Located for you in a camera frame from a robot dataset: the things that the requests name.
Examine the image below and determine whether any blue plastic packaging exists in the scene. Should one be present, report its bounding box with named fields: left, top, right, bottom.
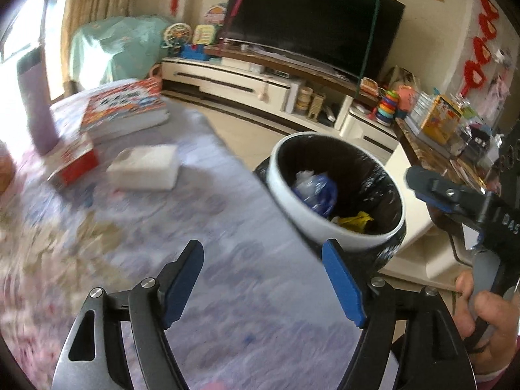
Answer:
left=292, top=173, right=339, bottom=218

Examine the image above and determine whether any person's right hand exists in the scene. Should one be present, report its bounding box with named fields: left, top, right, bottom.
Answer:
left=455, top=272, right=520, bottom=374

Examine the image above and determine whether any wooden slotted box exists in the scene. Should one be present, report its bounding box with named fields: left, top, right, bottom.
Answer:
left=306, top=93, right=326, bottom=120

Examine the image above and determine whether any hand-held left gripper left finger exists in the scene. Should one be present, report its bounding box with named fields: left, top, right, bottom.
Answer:
left=52, top=240, right=204, bottom=390

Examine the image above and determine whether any grey patterned tablecloth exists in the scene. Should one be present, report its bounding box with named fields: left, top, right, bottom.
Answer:
left=0, top=89, right=403, bottom=390

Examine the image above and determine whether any round yellow container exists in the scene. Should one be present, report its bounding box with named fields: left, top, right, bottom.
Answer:
left=294, top=87, right=313, bottom=112

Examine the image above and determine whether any white and black trash bin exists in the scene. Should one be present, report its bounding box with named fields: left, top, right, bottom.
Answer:
left=253, top=132, right=407, bottom=289

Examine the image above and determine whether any white TV cabinet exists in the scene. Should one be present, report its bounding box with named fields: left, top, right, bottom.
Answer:
left=160, top=55, right=401, bottom=151

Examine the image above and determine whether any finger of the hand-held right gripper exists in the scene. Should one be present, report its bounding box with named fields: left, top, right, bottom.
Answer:
left=405, top=166, right=494, bottom=228

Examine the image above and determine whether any purple tumbler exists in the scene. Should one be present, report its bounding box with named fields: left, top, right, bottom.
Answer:
left=16, top=46, right=58, bottom=155

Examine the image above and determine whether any person's right forearm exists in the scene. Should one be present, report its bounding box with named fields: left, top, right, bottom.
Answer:
left=475, top=368, right=520, bottom=390

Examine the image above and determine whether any black television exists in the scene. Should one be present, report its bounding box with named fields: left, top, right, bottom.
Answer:
left=221, top=0, right=407, bottom=84

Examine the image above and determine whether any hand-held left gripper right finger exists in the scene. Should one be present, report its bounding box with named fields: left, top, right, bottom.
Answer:
left=322, top=238, right=477, bottom=390

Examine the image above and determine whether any stacking rings toy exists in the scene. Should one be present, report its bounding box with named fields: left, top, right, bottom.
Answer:
left=374, top=88, right=401, bottom=126

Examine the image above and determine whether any red box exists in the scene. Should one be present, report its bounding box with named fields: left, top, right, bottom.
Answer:
left=45, top=134, right=100, bottom=188

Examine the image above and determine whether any white tissue pack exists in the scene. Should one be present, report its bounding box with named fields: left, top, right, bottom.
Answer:
left=106, top=144, right=180, bottom=191

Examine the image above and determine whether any large picture book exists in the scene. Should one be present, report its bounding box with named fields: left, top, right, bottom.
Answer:
left=78, top=79, right=170, bottom=143

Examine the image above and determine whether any white toy ferris wheel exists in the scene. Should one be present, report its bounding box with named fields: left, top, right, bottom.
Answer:
left=162, top=22, right=192, bottom=55

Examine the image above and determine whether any green toy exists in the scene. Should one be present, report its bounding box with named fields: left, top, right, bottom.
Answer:
left=192, top=24, right=216, bottom=47

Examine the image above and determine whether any teal furniture cover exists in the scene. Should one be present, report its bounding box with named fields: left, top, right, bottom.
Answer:
left=69, top=15, right=171, bottom=86

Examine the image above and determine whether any yellow picture box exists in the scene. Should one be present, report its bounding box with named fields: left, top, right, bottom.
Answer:
left=420, top=94, right=464, bottom=145

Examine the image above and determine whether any pink toy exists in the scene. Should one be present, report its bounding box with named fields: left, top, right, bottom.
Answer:
left=396, top=85, right=419, bottom=118

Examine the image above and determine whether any colourful round toy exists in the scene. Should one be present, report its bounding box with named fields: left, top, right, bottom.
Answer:
left=203, top=3, right=228, bottom=27

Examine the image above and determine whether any blue toy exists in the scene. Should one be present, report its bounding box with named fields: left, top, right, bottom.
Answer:
left=181, top=43, right=212, bottom=61

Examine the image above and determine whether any yellow wrapper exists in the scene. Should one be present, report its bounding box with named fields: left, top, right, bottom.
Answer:
left=331, top=211, right=374, bottom=234

